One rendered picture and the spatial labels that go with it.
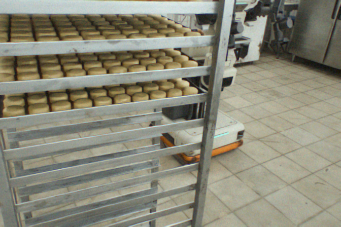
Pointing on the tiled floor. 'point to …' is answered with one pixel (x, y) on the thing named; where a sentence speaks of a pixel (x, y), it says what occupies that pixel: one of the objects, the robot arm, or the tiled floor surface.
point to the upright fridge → (317, 32)
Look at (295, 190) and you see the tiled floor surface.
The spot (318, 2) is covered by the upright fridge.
